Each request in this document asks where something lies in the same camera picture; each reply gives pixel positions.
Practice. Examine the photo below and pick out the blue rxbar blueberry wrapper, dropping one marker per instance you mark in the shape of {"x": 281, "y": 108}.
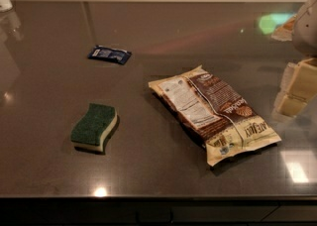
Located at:
{"x": 111, "y": 55}

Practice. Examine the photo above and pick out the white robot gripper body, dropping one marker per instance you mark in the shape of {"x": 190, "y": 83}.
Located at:
{"x": 306, "y": 30}

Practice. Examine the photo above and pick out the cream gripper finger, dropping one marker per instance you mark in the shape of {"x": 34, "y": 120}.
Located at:
{"x": 287, "y": 75}
{"x": 301, "y": 90}

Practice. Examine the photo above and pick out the brown chip bag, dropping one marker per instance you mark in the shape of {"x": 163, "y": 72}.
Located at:
{"x": 215, "y": 113}

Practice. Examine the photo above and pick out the green and yellow sponge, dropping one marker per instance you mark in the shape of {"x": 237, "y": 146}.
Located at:
{"x": 94, "y": 128}

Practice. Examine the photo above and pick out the white object at table corner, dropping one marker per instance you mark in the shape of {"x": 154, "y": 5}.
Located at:
{"x": 5, "y": 5}

